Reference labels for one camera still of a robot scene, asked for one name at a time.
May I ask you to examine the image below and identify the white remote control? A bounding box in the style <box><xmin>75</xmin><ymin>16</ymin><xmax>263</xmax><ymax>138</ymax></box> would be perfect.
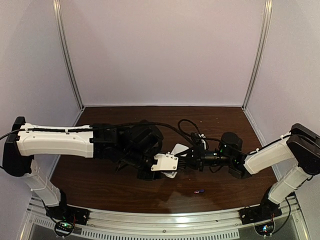
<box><xmin>161</xmin><ymin>143</ymin><xmax>189</xmax><ymax>179</ymax></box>

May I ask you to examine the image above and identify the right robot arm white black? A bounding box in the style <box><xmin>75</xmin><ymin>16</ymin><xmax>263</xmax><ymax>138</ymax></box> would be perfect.
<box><xmin>172</xmin><ymin>123</ymin><xmax>320</xmax><ymax>219</ymax></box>

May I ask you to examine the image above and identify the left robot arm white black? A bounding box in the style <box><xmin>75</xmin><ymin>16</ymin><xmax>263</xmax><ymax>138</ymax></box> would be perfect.
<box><xmin>2</xmin><ymin>116</ymin><xmax>171</xmax><ymax>220</ymax></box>

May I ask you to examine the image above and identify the purple battery front right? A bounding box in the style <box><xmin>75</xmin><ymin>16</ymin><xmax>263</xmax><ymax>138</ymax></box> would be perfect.
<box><xmin>194</xmin><ymin>189</ymin><xmax>205</xmax><ymax>194</ymax></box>

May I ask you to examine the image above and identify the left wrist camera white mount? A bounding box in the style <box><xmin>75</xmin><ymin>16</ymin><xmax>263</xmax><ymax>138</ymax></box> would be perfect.
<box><xmin>125</xmin><ymin>125</ymin><xmax>178</xmax><ymax>172</ymax></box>

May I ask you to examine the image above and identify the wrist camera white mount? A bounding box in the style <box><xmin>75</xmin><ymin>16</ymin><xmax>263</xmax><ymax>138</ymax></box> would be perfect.
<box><xmin>191</xmin><ymin>132</ymin><xmax>243</xmax><ymax>155</ymax></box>
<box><xmin>125</xmin><ymin>125</ymin><xmax>178</xmax><ymax>172</ymax></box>

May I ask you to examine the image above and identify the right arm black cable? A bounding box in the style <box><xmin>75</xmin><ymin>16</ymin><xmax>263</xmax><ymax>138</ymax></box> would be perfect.
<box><xmin>177</xmin><ymin>119</ymin><xmax>293</xmax><ymax>153</ymax></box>

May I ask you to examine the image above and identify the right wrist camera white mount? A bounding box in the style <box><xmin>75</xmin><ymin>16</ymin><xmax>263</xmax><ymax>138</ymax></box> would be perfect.
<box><xmin>191</xmin><ymin>132</ymin><xmax>243</xmax><ymax>155</ymax></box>

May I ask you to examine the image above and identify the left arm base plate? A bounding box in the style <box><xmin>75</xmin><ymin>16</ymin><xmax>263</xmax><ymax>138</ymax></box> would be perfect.
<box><xmin>45</xmin><ymin>205</ymin><xmax>90</xmax><ymax>226</ymax></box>

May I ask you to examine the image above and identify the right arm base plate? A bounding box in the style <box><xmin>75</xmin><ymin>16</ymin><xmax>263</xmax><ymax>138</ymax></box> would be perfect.
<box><xmin>238</xmin><ymin>203</ymin><xmax>282</xmax><ymax>225</ymax></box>

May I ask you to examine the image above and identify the front aluminium rail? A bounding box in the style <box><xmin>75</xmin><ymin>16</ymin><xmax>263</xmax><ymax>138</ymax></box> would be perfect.
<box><xmin>17</xmin><ymin>196</ymin><xmax>311</xmax><ymax>240</ymax></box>

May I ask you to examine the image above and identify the right aluminium frame post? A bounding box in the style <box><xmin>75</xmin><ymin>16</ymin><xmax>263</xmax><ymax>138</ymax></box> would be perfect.
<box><xmin>242</xmin><ymin>0</ymin><xmax>273</xmax><ymax>111</ymax></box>

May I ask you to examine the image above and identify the aluminium frame post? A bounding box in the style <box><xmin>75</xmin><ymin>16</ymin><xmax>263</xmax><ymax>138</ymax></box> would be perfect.
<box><xmin>242</xmin><ymin>0</ymin><xmax>273</xmax><ymax>111</ymax></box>
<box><xmin>53</xmin><ymin>0</ymin><xmax>84</xmax><ymax>110</ymax></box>

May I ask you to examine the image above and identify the left aluminium frame post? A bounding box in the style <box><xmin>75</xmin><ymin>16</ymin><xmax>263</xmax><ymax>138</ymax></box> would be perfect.
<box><xmin>53</xmin><ymin>0</ymin><xmax>84</xmax><ymax>110</ymax></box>

